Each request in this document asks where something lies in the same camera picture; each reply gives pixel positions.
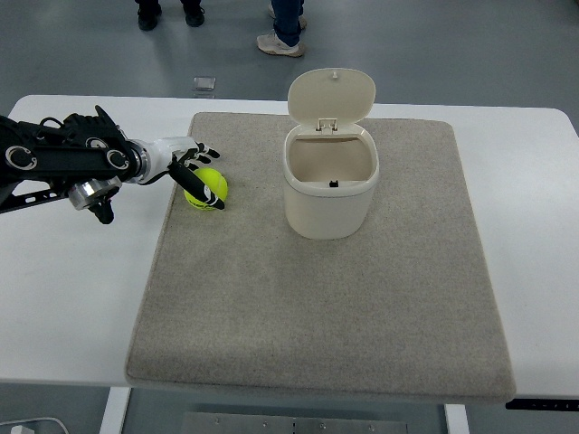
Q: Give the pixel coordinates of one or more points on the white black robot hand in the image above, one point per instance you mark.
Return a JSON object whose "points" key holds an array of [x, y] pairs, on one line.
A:
{"points": [[176, 157]]}

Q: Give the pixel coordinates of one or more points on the yellow tennis ball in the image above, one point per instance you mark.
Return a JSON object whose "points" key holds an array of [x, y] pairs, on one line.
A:
{"points": [[216, 183]]}

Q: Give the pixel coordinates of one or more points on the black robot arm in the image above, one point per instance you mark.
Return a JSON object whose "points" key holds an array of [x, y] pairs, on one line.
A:
{"points": [[84, 159]]}

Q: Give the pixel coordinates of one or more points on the clear floor plate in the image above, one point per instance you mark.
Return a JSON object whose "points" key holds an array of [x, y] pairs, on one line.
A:
{"points": [[203, 87]]}

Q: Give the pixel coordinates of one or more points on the beige lidded bin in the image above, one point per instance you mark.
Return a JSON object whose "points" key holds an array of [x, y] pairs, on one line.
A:
{"points": [[330, 163]]}

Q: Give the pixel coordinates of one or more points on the beige felt mat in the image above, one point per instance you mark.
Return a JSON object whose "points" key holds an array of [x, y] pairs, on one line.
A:
{"points": [[401, 309]]}

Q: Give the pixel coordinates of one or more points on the person in blue jeans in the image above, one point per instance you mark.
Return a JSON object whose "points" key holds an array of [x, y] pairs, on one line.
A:
{"points": [[288, 21]]}

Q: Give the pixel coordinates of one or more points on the white table leg left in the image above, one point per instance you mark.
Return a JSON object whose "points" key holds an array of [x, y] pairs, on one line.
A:
{"points": [[115, 410]]}

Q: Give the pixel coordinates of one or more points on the white table leg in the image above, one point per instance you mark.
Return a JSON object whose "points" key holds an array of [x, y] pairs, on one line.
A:
{"points": [[456, 419], [115, 410]]}

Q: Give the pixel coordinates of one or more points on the white grey device on floor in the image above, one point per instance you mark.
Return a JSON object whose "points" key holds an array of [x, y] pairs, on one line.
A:
{"points": [[33, 425]]}

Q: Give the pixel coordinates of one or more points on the white table leg right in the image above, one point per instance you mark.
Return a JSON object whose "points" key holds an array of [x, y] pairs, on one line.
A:
{"points": [[456, 419]]}

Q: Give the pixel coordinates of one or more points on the black table control panel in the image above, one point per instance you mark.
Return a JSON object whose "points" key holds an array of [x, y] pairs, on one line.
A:
{"points": [[543, 405]]}

